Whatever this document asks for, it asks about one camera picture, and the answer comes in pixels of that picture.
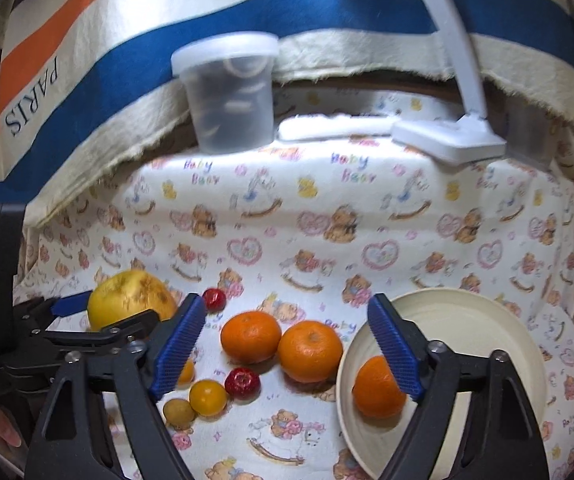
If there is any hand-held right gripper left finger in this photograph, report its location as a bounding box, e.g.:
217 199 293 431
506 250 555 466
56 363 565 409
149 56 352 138
24 294 208 480

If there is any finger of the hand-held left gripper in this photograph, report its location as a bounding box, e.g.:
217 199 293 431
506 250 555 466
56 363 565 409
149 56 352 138
16 290 93 334
42 310 162 354

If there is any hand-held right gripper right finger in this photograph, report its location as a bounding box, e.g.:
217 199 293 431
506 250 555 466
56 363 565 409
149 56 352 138
368 294 550 480

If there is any small orange kumquat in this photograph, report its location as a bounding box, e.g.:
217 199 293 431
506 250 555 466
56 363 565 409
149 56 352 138
177 358 196 388

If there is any large yellow apple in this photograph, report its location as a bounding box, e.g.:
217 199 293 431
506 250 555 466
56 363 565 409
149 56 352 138
87 269 180 333

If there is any yellow cherry tomato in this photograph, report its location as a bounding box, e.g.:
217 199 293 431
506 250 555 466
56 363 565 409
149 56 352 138
189 380 228 417

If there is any orange mandarin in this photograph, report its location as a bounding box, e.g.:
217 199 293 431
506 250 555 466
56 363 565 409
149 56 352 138
278 321 344 384
353 355 408 420
220 311 282 365

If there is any cream round plate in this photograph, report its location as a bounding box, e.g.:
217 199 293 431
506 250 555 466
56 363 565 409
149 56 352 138
336 287 550 480

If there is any small olive-yellow fruit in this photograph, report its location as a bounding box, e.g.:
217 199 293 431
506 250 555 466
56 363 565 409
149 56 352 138
162 398 198 431

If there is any small red fruit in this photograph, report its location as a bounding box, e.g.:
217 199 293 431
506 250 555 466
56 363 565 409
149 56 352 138
224 367 262 401
202 288 228 312

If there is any white oblong device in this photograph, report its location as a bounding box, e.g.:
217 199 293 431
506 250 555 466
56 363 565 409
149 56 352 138
278 114 398 142

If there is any clear plastic lidded container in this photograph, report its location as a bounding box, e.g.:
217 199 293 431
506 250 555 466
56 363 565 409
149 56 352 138
171 31 280 155

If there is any striped cream cloth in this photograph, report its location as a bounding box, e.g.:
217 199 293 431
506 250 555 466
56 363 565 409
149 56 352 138
0 0 574 228

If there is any white desk lamp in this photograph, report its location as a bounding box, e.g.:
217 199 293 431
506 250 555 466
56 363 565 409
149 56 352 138
392 0 508 164

